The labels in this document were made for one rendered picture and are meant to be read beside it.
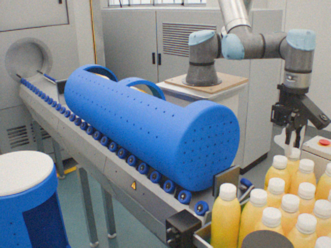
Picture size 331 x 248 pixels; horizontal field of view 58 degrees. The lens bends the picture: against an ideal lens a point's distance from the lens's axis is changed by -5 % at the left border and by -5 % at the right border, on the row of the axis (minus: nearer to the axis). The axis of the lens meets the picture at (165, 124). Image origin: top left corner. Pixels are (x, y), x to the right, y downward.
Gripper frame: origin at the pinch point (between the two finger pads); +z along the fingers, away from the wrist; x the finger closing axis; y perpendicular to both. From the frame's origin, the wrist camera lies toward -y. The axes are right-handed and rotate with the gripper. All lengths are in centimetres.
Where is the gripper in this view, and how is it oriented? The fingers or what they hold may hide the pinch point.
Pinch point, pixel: (293, 152)
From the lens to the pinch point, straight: 98.1
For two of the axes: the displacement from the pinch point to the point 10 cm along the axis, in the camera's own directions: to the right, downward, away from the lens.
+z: 0.3, 9.2, 3.8
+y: -6.0, -2.9, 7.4
